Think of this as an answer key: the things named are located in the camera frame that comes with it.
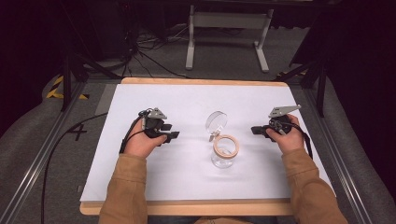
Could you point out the white metal table frame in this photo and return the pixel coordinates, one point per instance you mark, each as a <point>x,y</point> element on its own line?
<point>229,20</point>

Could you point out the glass jar with hinged lid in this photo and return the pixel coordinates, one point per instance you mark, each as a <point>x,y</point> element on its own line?
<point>224,146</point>

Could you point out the person's right hand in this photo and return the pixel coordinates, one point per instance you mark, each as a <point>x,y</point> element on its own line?
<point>291,140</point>

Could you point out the yellow black floor tape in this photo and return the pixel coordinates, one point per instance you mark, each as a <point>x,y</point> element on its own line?
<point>53,91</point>

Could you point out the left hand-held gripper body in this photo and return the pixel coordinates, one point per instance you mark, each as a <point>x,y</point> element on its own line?
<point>154,122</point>

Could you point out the black metal stand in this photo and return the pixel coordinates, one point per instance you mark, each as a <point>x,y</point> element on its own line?
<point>320,90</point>
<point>67,84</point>

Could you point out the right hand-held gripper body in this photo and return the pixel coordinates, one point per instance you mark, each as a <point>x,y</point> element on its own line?
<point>281,119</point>

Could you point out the white table cover sheet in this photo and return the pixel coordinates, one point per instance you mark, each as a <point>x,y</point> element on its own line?
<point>193,180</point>

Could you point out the person's left hand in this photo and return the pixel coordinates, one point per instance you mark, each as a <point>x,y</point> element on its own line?
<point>142,143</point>

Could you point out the metal floor rail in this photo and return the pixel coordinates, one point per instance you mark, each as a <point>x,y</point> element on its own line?
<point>37,161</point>
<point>339,161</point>

